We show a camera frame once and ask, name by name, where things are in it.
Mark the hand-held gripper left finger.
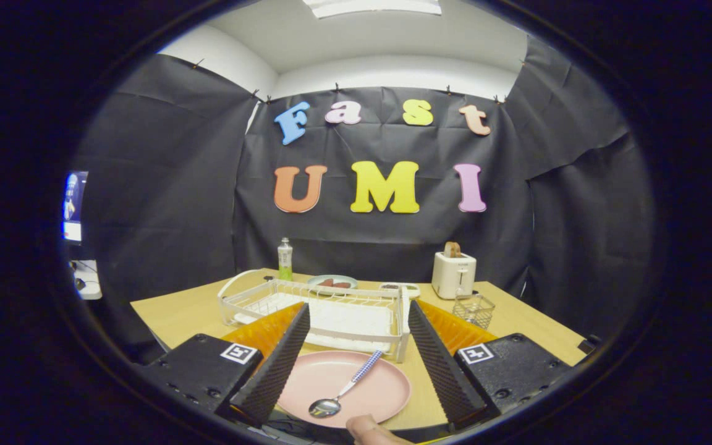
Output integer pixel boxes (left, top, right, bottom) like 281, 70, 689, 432
143, 302, 312, 428

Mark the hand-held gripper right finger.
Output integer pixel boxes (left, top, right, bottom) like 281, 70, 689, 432
407, 300, 572, 430

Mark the pink plate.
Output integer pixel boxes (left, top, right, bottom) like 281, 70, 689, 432
277, 350, 412, 429

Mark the wire mesh basket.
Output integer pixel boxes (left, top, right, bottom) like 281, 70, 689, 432
452, 293, 496, 330

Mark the blue checkered handle spoon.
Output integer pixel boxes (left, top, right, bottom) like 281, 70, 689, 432
308, 350, 384, 419

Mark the white wire dish rack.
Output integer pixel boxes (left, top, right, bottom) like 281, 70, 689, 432
218, 269, 412, 363

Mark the pale green plate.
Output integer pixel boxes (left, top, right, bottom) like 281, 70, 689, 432
307, 274, 359, 290

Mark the white toaster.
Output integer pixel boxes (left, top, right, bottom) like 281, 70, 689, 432
431, 252, 477, 300

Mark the white divided sauce tray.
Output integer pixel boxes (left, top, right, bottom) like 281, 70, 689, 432
379, 282, 422, 300

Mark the green label bottle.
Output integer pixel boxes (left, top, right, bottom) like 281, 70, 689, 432
278, 237, 294, 282

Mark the black backdrop cloth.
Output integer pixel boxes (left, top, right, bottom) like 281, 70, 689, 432
72, 34, 656, 365

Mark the white side desk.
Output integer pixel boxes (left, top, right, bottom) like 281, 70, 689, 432
70, 260, 103, 300

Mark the lit monitor screen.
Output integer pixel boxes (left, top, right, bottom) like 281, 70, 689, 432
62, 171, 89, 245

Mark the ceiling light panel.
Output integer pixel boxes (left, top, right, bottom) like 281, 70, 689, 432
302, 0, 442, 19

